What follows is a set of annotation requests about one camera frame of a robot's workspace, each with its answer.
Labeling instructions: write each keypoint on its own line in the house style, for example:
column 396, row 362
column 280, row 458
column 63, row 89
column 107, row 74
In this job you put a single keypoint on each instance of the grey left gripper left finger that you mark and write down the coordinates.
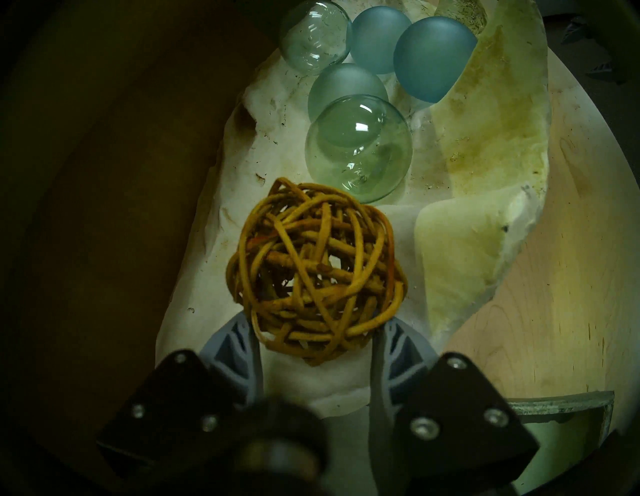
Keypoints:
column 170, row 415

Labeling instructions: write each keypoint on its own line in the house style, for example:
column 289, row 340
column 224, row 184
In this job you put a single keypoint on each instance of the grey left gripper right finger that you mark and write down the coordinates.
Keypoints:
column 450, row 430

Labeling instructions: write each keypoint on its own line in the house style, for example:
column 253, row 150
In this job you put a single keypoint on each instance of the grey metal tray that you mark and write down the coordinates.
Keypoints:
column 560, row 400

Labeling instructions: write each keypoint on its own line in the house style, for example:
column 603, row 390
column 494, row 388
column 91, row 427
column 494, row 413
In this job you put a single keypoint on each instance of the brown wicker ball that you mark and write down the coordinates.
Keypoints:
column 315, row 270

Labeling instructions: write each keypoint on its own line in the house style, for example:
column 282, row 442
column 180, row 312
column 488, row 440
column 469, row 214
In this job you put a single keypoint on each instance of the giant clam shell bowl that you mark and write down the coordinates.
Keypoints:
column 470, row 250

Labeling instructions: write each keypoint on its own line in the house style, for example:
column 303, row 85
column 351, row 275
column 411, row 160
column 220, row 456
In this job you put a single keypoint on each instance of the clear glass ball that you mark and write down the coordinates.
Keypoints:
column 359, row 147
column 315, row 35

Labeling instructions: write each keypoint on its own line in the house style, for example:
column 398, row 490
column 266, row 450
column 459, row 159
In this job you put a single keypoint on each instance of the frosted glass ball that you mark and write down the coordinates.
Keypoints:
column 377, row 40
column 434, row 57
column 340, row 85

